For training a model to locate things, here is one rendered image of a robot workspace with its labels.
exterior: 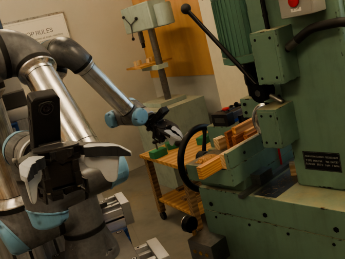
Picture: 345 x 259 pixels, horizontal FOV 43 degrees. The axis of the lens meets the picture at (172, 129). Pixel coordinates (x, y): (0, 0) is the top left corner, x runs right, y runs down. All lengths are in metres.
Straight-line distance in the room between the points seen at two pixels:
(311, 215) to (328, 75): 0.40
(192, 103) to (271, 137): 2.51
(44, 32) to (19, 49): 3.20
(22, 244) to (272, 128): 0.74
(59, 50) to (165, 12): 1.94
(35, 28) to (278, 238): 3.29
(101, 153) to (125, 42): 3.97
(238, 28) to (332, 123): 0.42
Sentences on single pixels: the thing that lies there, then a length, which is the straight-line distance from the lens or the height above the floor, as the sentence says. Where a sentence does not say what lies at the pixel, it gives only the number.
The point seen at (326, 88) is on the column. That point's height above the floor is 1.11.
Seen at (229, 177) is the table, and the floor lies 0.87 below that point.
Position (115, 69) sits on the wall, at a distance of 4.55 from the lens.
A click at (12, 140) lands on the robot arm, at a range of 0.88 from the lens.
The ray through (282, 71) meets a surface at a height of 1.19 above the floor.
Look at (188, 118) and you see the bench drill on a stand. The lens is 3.78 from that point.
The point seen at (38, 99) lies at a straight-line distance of 0.70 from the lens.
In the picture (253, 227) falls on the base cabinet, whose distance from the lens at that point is 1.52.
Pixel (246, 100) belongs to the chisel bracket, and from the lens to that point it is 1.56.
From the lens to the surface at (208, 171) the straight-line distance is 1.39.
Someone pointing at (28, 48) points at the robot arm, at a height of 1.40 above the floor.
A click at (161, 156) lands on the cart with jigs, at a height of 0.53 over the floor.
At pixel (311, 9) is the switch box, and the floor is 1.33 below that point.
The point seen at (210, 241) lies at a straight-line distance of 1.62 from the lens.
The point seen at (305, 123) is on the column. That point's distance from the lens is 1.36.
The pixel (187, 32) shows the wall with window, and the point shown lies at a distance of 4.03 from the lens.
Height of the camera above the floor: 1.39
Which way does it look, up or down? 13 degrees down
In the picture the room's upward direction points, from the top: 14 degrees counter-clockwise
